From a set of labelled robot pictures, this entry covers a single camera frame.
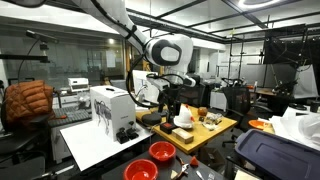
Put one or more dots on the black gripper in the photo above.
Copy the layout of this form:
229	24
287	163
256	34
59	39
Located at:
170	98

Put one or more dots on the black box red label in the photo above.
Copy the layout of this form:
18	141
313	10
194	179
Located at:
168	127

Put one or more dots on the black oval cushion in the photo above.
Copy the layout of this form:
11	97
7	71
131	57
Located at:
151	119

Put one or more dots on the white chicken plush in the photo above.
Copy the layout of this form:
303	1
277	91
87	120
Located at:
186	117

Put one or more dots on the small tan cardboard box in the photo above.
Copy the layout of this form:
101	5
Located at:
182	135

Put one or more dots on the black office chair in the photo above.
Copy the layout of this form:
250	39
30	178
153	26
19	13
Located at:
195	96
238	100

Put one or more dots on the brown ball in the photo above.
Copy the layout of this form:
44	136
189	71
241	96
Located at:
202	111

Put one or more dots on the wooden desk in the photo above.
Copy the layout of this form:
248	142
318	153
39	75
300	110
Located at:
200	133

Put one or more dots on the silver computer monitor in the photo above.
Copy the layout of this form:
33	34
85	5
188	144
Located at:
141	83

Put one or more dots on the red plastic bowl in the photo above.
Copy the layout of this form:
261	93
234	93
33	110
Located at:
140	170
162	151

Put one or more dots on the black clamp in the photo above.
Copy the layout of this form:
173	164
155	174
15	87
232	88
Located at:
132	132
122	136

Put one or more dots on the clear plastic packaging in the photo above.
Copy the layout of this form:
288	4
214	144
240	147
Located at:
212	120

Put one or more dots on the white box dog print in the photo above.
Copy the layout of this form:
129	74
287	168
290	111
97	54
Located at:
116	110

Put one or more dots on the small red cone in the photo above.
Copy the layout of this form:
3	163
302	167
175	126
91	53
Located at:
194	162

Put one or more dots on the tan triangular paper scrap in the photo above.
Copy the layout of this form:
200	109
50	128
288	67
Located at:
173	175

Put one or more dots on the metal spoon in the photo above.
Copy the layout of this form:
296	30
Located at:
199	175

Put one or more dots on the white board platform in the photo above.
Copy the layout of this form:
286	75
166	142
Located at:
86	146

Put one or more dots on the orange plate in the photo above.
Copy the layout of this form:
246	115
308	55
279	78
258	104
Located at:
257	124

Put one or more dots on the white printer device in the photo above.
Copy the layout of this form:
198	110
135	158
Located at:
78	84

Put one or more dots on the grey partition board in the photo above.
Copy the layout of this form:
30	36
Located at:
256	75

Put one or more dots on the grey ribbed mat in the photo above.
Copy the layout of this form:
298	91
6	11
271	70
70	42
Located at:
71	115

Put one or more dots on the dark blue bin lid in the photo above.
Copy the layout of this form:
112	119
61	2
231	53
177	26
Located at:
276	156

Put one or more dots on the white crumpled sheets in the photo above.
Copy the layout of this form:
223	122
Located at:
296	128

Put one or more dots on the black curtain backdrop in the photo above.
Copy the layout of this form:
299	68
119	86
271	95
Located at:
286	43

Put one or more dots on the orange puffer jacket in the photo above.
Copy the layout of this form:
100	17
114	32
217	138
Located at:
28	100

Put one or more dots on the white hanging cloth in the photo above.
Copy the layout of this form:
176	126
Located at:
306	83

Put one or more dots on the black padded chair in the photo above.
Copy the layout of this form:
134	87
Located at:
16	140

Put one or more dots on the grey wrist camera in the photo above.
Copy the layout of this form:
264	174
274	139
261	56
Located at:
159	84

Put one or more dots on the black camera boom stand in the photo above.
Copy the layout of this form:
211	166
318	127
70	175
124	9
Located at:
25	58

